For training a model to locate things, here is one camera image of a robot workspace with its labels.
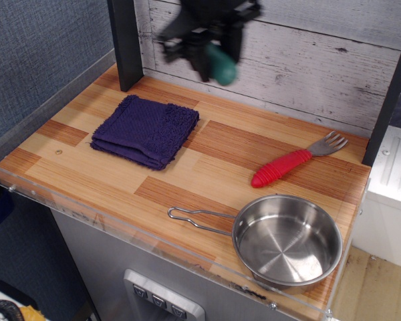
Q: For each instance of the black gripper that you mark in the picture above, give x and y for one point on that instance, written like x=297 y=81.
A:
x=203 y=14

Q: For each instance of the green toy pickle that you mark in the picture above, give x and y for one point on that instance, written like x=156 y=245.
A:
x=222 y=67

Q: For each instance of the folded purple rag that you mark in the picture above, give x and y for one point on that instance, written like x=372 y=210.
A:
x=146 y=132

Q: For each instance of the small stainless steel pan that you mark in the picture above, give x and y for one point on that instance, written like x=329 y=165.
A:
x=288 y=243

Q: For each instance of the white ridged appliance top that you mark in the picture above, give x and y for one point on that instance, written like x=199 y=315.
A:
x=385 y=176

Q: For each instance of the silver dispenser button panel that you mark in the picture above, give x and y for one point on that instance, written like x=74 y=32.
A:
x=153 y=301

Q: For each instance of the dark left upright post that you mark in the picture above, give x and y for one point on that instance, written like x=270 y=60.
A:
x=126 y=42

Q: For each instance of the dark upright post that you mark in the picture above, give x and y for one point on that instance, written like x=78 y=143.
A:
x=384 y=117
x=126 y=42

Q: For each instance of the red-handled metal fork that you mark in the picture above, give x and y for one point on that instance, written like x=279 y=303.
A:
x=279 y=167

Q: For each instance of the dark right upright post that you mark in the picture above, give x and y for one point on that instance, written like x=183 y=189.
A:
x=384 y=117

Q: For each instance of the clear acrylic guard rail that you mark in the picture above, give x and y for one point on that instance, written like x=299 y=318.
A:
x=113 y=214

